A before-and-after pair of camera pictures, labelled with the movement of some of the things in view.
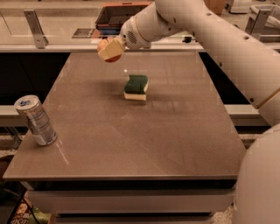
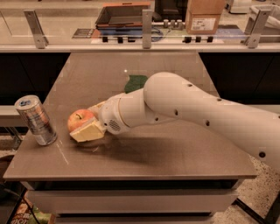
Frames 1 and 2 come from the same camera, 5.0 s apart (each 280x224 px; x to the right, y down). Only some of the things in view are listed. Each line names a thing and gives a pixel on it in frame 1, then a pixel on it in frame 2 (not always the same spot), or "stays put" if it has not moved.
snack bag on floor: (25, 213) stays put
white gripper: (130, 34) to (110, 114)
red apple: (111, 59) to (78, 117)
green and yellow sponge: (136, 87) stays put
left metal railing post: (40, 39) stays put
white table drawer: (134, 201) stays put
